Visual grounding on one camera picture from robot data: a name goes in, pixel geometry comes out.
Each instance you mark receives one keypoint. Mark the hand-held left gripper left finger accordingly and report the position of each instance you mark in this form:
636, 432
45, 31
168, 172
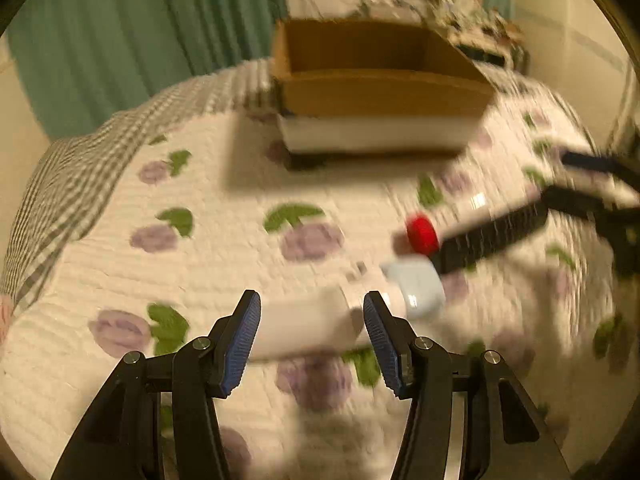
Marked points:
245, 340

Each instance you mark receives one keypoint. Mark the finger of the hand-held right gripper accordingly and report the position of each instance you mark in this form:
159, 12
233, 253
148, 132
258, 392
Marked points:
490, 237
590, 162

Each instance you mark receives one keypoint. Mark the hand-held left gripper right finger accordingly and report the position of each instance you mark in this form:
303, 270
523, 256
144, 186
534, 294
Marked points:
377, 340

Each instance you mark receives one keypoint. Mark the white bottle light blue cap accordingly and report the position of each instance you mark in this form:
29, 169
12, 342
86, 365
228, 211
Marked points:
310, 322

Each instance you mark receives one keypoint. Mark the white bottle red cap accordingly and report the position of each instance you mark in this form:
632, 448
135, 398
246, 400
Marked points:
422, 232

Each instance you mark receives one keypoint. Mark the brown cardboard box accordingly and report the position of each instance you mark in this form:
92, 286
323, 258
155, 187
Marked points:
380, 95

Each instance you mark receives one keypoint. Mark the floral quilt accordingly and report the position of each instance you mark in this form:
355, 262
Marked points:
225, 200

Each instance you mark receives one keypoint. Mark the white box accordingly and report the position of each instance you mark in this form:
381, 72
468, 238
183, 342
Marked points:
375, 135

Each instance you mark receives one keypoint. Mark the cluttered side table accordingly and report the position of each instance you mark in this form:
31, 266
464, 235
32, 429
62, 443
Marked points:
480, 30

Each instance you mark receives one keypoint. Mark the green curtain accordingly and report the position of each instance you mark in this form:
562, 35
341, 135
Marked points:
125, 35

